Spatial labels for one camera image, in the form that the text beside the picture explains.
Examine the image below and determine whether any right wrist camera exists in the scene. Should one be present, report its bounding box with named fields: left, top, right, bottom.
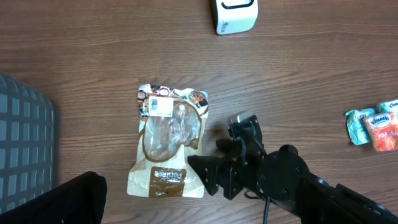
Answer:
left=227, top=111, right=262, bottom=142

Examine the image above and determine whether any small teal packet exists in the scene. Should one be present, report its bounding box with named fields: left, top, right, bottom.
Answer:
left=377, top=100, right=398, bottom=113

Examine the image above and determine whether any teal white snack packet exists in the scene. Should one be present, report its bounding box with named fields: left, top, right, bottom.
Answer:
left=345, top=108, right=376, bottom=146

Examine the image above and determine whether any beige bread bag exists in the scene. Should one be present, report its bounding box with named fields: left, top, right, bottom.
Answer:
left=127, top=83, right=209, bottom=198

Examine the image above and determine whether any grey plastic mesh basket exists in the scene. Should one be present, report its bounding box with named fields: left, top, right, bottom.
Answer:
left=1, top=73, right=56, bottom=213

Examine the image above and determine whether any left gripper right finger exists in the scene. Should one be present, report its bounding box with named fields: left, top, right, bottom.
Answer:
left=336, top=184, right=397, bottom=223

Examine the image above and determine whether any white barcode scanner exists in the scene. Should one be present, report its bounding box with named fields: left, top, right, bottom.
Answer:
left=209, top=0, right=259, bottom=35

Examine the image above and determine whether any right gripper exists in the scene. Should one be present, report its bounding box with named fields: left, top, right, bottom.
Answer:
left=187, top=139, right=264, bottom=200

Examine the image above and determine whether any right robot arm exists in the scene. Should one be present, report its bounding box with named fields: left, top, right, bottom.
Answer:
left=188, top=138, right=397, bottom=223

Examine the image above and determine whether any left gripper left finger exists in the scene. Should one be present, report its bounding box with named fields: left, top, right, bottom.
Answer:
left=1, top=171, right=107, bottom=224

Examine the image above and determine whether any orange white packet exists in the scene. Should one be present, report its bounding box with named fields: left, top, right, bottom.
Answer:
left=363, top=112, right=397, bottom=152

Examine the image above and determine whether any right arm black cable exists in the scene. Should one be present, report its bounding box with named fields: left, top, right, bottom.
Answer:
left=244, top=133, right=272, bottom=224

